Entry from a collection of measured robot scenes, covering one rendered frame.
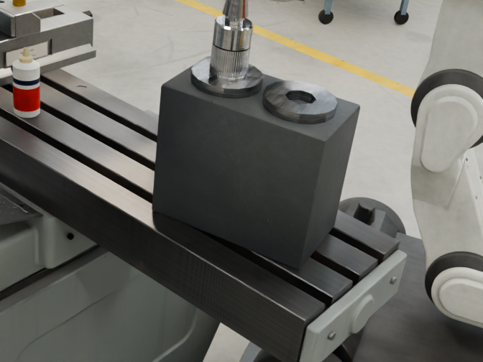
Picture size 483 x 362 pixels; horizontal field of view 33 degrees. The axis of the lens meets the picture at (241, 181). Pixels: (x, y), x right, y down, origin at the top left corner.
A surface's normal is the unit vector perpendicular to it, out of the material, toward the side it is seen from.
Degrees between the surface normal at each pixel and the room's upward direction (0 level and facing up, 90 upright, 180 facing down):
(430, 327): 0
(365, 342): 0
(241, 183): 90
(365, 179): 0
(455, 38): 90
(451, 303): 90
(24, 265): 90
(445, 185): 115
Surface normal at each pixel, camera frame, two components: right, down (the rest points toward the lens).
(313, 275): 0.12, -0.84
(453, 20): -0.33, 0.47
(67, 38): 0.76, 0.42
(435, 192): -0.37, 0.77
